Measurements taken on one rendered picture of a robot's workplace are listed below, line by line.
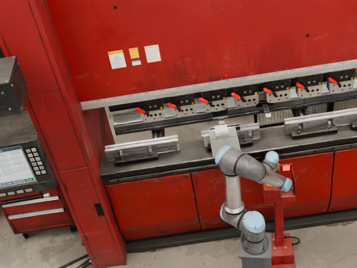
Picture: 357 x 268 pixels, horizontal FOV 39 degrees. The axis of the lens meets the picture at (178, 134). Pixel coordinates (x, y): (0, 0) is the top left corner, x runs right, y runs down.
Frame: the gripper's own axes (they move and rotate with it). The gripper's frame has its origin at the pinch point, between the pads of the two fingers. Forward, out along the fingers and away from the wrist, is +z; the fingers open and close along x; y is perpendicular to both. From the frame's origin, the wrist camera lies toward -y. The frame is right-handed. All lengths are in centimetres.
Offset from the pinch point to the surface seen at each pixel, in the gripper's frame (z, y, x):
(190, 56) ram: -64, -54, -40
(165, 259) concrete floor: 76, 27, -82
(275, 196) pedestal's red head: 6.4, 10.9, 1.4
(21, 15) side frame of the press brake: -122, -48, -118
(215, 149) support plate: -13.6, -16.7, -33.0
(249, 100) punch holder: -26, -43, -8
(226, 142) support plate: -11.3, -22.4, -25.9
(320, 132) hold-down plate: 3.2, -29.3, 36.2
